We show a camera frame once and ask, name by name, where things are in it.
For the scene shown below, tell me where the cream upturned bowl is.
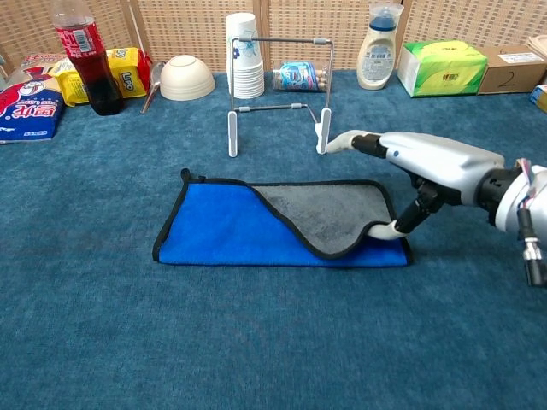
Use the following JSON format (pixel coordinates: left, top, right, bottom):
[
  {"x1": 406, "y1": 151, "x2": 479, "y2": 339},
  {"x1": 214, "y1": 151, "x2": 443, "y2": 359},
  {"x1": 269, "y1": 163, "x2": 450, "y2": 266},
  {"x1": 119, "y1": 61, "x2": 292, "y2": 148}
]
[{"x1": 159, "y1": 54, "x2": 217, "y2": 103}]

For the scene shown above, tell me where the metal wire towel rack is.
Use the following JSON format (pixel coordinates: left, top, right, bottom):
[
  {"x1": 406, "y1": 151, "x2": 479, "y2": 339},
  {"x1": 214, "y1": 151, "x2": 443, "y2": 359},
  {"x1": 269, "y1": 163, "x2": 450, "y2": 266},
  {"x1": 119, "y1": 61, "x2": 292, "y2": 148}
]
[{"x1": 227, "y1": 37, "x2": 334, "y2": 159}]

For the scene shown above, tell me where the metal spoon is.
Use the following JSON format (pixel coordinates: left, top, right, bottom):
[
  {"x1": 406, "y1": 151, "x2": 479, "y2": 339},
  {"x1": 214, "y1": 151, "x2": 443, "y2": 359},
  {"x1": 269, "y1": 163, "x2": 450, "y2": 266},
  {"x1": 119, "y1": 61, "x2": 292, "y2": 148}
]
[{"x1": 139, "y1": 61, "x2": 167, "y2": 115}]

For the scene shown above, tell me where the orange and blue box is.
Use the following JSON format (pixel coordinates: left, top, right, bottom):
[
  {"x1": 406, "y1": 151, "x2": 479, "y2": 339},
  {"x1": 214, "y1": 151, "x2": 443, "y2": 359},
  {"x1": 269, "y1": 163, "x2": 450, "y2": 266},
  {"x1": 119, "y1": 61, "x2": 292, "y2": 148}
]
[{"x1": 528, "y1": 84, "x2": 547, "y2": 114}]

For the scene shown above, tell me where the green tissue pack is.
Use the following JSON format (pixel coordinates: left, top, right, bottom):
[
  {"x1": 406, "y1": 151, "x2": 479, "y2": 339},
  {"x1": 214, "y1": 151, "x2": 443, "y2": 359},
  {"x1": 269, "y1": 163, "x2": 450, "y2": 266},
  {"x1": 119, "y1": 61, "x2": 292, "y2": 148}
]
[{"x1": 397, "y1": 39, "x2": 489, "y2": 98}]

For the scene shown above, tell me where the white paper cup stack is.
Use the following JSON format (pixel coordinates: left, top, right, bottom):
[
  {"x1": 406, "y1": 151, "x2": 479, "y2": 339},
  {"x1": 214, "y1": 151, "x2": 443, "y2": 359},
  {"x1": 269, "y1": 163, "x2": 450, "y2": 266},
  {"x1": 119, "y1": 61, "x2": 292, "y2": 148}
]
[{"x1": 225, "y1": 12, "x2": 266, "y2": 100}]

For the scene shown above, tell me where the clear candy box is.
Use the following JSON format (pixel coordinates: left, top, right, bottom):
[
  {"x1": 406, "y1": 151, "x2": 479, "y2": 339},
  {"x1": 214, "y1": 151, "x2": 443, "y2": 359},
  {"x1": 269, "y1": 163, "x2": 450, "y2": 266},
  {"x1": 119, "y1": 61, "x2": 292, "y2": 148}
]
[{"x1": 272, "y1": 61, "x2": 332, "y2": 93}]

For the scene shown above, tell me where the red white blue snack bag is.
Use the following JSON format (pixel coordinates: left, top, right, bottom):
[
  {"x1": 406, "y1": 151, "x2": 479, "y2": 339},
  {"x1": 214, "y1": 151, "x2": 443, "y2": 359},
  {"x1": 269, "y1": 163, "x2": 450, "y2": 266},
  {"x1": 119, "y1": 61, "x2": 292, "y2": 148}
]
[{"x1": 0, "y1": 53, "x2": 68, "y2": 144}]

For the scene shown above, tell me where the yellow biscuit bag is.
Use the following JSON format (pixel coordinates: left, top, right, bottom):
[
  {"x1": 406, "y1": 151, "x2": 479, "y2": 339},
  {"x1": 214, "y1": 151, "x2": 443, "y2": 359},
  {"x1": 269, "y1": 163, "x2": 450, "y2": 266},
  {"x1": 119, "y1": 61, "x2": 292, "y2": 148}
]
[{"x1": 49, "y1": 46, "x2": 153, "y2": 108}]

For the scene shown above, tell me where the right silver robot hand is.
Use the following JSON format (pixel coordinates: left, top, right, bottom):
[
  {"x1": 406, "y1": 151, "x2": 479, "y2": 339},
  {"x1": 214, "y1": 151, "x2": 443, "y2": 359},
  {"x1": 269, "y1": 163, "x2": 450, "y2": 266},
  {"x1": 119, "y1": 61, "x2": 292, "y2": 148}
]
[{"x1": 326, "y1": 129, "x2": 506, "y2": 241}]

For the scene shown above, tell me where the woven bamboo folding screen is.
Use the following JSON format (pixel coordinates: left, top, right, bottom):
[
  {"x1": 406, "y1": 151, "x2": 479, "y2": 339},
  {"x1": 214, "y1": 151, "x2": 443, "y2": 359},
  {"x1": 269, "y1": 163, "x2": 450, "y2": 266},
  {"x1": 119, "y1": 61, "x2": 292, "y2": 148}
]
[{"x1": 0, "y1": 0, "x2": 547, "y2": 80}]

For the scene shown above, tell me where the cola bottle red label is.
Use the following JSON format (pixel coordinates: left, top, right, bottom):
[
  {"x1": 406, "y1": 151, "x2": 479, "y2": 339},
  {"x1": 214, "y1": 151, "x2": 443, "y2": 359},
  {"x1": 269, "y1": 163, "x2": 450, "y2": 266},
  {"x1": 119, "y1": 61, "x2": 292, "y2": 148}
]
[{"x1": 50, "y1": 0, "x2": 125, "y2": 117}]

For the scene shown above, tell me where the beige lidded food container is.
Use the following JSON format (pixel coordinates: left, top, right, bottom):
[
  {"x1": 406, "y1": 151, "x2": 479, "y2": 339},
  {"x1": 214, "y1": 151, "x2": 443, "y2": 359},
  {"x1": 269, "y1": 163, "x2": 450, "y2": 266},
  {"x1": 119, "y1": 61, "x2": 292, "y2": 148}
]
[{"x1": 525, "y1": 35, "x2": 547, "y2": 59}]

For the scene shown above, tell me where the cream detergent bottle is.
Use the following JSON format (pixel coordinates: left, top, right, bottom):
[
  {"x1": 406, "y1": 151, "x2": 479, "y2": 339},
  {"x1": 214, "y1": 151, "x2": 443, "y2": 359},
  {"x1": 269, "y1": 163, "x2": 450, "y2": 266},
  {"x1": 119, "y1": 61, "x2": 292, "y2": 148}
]
[{"x1": 356, "y1": 3, "x2": 405, "y2": 91}]

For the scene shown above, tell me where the brown cardboard box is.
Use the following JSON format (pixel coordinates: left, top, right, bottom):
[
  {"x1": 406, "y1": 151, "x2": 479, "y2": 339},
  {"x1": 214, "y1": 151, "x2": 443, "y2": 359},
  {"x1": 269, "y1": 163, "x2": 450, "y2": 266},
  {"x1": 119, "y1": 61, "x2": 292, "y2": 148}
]
[{"x1": 477, "y1": 44, "x2": 547, "y2": 96}]

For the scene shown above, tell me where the blue table cloth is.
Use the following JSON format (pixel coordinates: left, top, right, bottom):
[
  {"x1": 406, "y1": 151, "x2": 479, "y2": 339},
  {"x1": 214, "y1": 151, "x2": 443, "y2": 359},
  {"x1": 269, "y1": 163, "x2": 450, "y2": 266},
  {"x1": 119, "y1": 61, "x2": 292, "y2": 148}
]
[{"x1": 0, "y1": 70, "x2": 547, "y2": 410}]

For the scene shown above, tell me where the grey and blue cloth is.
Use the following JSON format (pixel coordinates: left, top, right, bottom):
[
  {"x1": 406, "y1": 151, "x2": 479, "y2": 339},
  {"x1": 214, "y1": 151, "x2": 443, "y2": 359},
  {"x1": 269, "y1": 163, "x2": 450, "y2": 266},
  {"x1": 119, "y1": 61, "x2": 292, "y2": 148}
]
[{"x1": 152, "y1": 167, "x2": 415, "y2": 268}]

